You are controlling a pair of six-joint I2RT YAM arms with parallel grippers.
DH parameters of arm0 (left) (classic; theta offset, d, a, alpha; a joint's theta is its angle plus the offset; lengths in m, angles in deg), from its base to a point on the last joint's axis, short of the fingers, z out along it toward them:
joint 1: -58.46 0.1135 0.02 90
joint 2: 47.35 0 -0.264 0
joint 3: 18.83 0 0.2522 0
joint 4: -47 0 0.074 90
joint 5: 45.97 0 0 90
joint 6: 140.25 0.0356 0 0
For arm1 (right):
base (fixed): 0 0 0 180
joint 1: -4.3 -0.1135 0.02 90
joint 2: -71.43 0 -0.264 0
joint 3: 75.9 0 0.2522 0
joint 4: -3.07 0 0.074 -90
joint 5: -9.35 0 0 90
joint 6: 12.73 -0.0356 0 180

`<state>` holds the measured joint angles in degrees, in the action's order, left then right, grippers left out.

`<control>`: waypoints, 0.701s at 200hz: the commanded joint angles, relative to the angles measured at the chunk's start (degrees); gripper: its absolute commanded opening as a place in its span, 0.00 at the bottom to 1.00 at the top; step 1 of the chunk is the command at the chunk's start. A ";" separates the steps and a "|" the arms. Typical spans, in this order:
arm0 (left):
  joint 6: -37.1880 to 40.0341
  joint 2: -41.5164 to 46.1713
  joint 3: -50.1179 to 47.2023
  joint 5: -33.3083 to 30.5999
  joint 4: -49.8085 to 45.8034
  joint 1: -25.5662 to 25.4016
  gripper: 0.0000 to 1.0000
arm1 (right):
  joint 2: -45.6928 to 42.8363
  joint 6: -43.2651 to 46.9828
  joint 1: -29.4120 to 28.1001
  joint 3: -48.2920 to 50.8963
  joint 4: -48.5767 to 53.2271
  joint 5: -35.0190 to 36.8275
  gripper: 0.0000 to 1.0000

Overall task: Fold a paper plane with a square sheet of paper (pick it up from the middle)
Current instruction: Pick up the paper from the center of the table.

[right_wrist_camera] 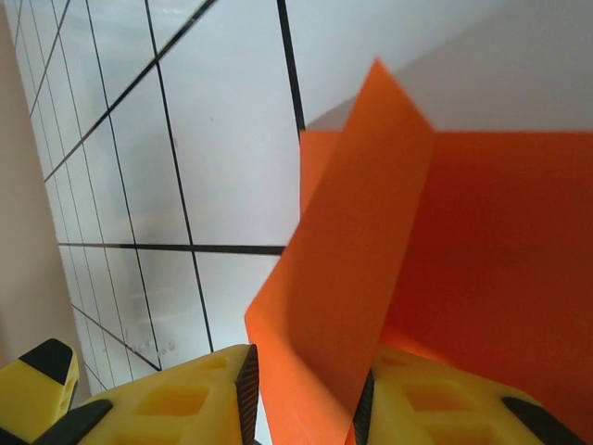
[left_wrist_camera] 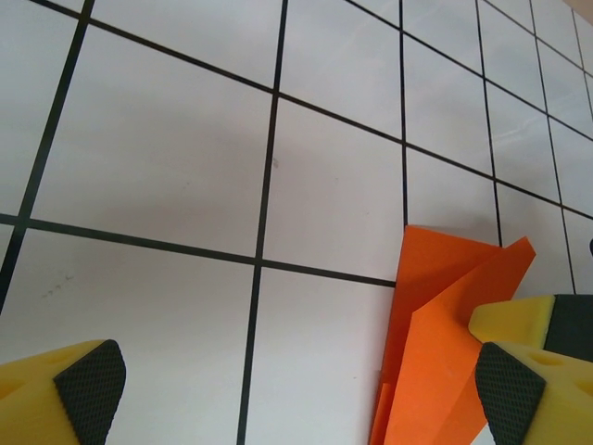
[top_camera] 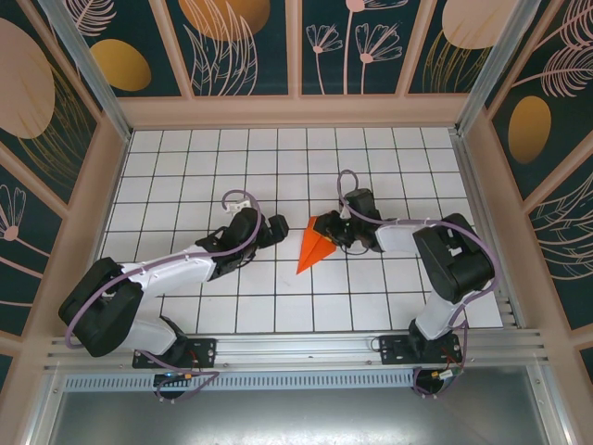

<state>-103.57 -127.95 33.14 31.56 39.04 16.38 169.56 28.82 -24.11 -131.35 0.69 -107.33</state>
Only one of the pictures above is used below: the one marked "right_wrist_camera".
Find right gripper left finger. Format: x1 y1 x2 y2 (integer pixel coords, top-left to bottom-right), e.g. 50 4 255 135
39 343 259 445

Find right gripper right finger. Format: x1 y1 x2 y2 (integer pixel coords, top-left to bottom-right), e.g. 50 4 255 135
345 346 592 445

